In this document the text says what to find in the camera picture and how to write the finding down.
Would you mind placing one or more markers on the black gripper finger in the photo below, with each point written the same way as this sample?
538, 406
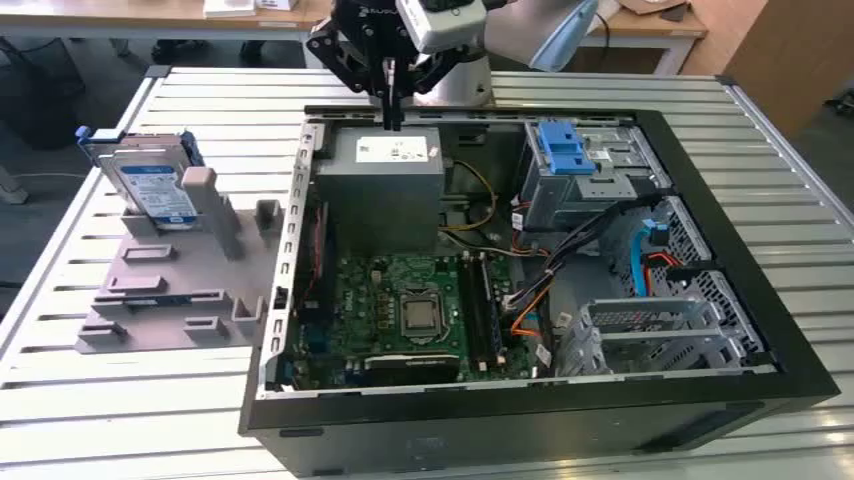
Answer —
347, 65
398, 100

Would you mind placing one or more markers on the hard disk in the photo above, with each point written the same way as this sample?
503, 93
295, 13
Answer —
160, 195

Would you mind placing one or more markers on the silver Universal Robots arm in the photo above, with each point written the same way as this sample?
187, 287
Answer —
467, 75

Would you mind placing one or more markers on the metal disk bay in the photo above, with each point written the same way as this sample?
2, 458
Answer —
668, 336

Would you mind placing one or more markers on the small white box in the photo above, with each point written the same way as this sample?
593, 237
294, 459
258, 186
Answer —
277, 4

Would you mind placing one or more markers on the grey power supply unit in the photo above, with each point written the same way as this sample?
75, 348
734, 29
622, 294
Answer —
381, 200

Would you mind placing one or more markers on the large white box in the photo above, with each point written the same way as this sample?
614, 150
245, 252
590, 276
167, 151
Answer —
230, 7

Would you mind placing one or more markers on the blue plastic drive latch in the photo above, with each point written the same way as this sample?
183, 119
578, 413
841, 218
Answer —
561, 150

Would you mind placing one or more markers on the metal drive cage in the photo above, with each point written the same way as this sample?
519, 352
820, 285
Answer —
567, 200

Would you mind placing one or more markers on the metal CPU socket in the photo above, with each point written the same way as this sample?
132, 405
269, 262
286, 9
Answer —
421, 294

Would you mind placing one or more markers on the green Dell motherboard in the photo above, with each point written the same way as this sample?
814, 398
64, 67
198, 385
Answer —
374, 300

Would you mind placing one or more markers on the brown cardboard piece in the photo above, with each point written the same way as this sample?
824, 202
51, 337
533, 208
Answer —
650, 7

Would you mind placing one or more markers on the silver CPU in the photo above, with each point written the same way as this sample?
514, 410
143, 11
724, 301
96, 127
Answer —
421, 317

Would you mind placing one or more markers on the dark RAM stick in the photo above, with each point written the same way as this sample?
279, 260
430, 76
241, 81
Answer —
156, 300
495, 315

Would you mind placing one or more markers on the grey plastic parts rack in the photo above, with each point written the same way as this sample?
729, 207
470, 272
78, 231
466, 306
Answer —
194, 270

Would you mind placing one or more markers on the black graphics card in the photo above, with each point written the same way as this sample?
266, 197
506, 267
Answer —
410, 367

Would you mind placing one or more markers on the wooden cabinet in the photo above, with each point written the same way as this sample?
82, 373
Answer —
788, 60

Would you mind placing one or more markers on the black open PC case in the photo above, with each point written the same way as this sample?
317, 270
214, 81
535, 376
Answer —
534, 435

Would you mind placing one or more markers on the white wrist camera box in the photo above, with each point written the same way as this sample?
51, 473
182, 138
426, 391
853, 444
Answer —
443, 25

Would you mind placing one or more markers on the wooden desk white frame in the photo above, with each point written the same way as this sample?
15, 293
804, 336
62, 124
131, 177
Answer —
134, 20
634, 27

